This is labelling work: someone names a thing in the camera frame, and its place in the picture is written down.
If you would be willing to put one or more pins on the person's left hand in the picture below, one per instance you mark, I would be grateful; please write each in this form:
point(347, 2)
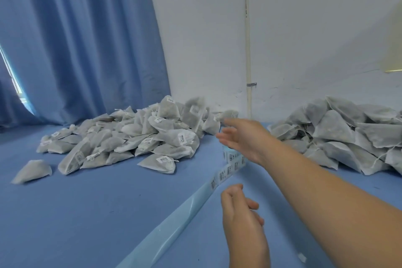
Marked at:
point(242, 220)

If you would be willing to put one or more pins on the person's right hand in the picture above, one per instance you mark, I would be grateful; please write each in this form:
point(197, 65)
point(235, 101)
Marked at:
point(248, 139)

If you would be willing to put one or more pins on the blue label roll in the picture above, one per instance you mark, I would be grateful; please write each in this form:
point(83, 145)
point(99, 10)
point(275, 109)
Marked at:
point(176, 227)

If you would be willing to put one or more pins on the pile of unlabelled herb bags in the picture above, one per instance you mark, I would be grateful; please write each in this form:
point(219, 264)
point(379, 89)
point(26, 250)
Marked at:
point(345, 133)

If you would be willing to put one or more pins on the pile of labelled herb bags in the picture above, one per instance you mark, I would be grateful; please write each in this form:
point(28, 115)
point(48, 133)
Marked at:
point(138, 136)

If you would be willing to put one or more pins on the lone white pouch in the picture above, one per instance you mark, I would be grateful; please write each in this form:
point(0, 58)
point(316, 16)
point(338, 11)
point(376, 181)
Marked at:
point(31, 171)

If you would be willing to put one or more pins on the person's right forearm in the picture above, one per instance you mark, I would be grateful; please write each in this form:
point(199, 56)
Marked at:
point(339, 208)

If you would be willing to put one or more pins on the grey pipe clamp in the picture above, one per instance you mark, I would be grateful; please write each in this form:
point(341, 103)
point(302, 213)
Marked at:
point(252, 84)

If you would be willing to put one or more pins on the small white paper scrap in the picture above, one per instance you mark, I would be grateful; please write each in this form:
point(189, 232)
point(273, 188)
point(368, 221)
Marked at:
point(301, 257)

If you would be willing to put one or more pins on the blue curtain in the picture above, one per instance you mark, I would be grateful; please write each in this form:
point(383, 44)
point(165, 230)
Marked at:
point(75, 32)

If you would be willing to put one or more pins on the white wall pipe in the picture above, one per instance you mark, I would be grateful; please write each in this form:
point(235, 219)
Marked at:
point(248, 26)

